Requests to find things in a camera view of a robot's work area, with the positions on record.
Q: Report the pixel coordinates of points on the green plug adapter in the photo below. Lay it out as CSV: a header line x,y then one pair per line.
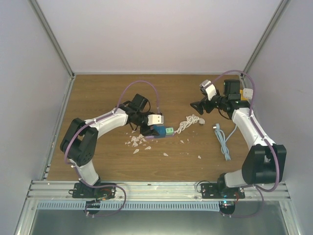
x,y
169,131

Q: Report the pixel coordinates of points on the purple power strip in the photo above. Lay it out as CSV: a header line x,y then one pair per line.
x,y
159,137

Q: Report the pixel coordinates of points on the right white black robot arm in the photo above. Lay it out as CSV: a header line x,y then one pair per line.
x,y
264,164

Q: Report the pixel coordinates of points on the slotted grey cable duct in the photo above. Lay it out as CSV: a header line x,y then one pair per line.
x,y
131,205

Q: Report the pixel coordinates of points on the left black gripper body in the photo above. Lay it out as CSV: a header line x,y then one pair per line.
x,y
139,119

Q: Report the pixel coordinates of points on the yellow plug adapter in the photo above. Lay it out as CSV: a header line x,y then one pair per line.
x,y
241,93

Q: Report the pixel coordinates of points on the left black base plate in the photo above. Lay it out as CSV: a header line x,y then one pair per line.
x,y
106,191

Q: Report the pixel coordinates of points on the white plastic debris pile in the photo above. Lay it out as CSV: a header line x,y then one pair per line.
x,y
137,142

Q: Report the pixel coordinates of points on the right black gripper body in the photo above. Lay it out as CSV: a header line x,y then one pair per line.
x,y
220,103

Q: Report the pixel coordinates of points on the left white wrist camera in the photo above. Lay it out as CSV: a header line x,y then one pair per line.
x,y
155,119

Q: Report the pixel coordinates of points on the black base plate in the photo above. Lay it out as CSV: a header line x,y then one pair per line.
x,y
106,191
210,190

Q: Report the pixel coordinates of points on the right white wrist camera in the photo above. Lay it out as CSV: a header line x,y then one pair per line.
x,y
208,89

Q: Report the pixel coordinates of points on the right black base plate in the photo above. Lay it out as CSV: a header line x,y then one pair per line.
x,y
210,190

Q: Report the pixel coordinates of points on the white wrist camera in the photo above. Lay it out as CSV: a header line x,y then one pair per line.
x,y
155,119
208,89

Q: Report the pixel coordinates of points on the aluminium front rail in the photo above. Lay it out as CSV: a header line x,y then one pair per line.
x,y
135,191

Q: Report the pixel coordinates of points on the blue cube plug adapter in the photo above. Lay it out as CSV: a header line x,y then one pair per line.
x,y
160,129

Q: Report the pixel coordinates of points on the white cube adapter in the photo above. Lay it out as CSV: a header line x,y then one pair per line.
x,y
247,94

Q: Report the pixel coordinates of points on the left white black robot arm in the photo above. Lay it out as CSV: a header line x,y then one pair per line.
x,y
79,142

